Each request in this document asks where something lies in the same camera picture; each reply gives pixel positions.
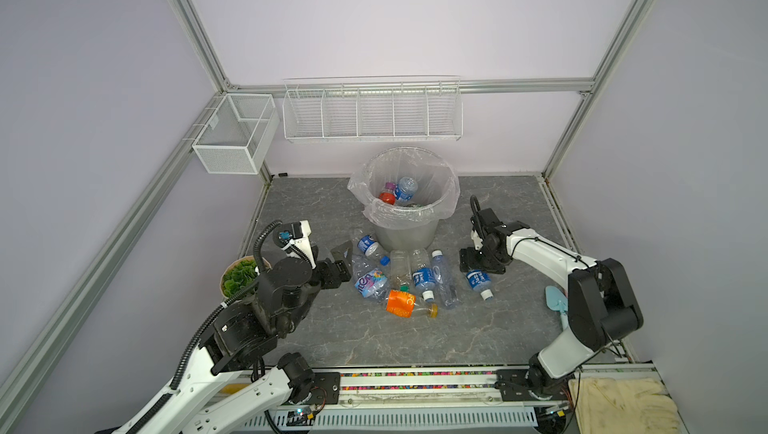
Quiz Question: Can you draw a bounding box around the slim clear bottle white cap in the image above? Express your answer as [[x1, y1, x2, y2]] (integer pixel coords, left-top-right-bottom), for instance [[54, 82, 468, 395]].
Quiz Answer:
[[431, 250, 460, 309]]

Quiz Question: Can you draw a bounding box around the red drink bottle purple cap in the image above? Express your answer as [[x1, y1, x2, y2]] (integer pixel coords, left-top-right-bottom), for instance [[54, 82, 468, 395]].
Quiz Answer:
[[378, 182, 397, 205]]

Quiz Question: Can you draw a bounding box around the orange label bottle yellow cap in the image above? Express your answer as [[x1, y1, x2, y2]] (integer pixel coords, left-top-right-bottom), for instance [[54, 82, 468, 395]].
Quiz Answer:
[[384, 290, 439, 319]]

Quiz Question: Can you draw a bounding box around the blue label bottle front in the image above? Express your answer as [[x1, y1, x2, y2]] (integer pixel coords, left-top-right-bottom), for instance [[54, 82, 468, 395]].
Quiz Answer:
[[396, 176, 419, 206]]

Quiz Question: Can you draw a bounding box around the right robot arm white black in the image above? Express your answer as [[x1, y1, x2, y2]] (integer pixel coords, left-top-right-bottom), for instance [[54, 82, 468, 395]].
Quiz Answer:
[[459, 196, 644, 400]]

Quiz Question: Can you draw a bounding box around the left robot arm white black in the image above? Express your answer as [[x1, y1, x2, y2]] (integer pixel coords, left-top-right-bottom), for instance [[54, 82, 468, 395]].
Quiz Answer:
[[117, 221, 352, 433]]

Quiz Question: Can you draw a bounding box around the clear plastic bin liner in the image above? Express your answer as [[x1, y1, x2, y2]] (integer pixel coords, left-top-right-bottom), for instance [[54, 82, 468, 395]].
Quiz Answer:
[[347, 147, 460, 230]]

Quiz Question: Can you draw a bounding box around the grey mesh waste bin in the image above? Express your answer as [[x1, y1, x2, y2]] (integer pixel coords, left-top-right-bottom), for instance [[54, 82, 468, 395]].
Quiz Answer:
[[348, 146, 460, 250]]

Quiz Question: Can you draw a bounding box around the small bottle dark blue cap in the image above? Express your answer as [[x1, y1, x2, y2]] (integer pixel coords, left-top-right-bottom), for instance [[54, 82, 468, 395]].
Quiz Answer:
[[351, 229, 390, 267]]

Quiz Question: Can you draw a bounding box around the clear bottle colourful label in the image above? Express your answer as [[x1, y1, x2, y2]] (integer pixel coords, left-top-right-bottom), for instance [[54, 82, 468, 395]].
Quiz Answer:
[[352, 256, 390, 303]]

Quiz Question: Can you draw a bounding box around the clear bottle blue label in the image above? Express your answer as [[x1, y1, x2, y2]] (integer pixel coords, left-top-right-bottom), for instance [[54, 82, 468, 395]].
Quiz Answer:
[[409, 249, 436, 303]]

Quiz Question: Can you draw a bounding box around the teal garden trowel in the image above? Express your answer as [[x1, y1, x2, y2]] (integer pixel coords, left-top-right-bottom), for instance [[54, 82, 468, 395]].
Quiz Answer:
[[545, 286, 569, 330]]

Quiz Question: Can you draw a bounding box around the green plant in beige pot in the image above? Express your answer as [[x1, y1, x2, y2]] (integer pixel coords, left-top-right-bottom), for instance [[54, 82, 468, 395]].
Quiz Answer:
[[220, 256, 259, 299]]

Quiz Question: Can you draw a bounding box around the beige cloth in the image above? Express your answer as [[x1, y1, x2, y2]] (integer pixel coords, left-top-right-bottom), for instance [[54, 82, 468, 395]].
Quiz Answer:
[[569, 377, 681, 434]]

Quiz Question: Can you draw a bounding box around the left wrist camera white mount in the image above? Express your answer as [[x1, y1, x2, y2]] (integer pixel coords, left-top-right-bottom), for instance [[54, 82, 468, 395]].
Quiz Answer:
[[273, 220, 316, 269]]

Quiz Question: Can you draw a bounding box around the clear bottle green neck ring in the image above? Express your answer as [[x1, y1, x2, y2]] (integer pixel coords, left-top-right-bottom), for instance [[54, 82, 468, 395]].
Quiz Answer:
[[389, 249, 413, 292]]

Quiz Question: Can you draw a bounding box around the black rail with coloured strip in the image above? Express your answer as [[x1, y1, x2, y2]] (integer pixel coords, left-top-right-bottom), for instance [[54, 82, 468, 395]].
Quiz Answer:
[[215, 365, 601, 405]]

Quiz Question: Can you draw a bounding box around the aluminium frame enclosure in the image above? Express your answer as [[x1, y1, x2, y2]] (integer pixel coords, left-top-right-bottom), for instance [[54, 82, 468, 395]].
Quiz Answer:
[[0, 0, 685, 417]]

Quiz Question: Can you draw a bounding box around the white wire wall shelf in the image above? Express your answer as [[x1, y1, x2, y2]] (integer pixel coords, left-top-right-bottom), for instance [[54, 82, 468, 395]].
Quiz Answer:
[[282, 76, 464, 143]]

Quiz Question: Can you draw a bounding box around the white mesh wall basket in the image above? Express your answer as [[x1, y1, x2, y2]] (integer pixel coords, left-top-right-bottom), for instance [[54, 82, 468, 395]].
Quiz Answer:
[[192, 94, 280, 175]]

